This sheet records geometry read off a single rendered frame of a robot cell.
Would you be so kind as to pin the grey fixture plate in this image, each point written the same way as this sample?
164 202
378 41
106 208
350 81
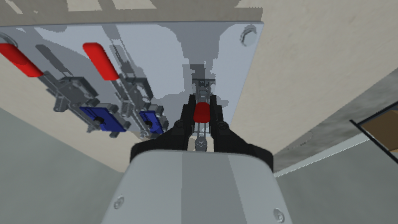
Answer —
168 53

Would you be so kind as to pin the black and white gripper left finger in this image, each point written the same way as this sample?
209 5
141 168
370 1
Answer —
176 138

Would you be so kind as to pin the blue flat plate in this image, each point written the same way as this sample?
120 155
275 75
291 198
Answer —
112 122

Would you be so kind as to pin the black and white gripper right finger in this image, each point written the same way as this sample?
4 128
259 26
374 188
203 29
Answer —
226 141

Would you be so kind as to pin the blue flat metal blank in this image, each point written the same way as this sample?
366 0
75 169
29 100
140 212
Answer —
151 116

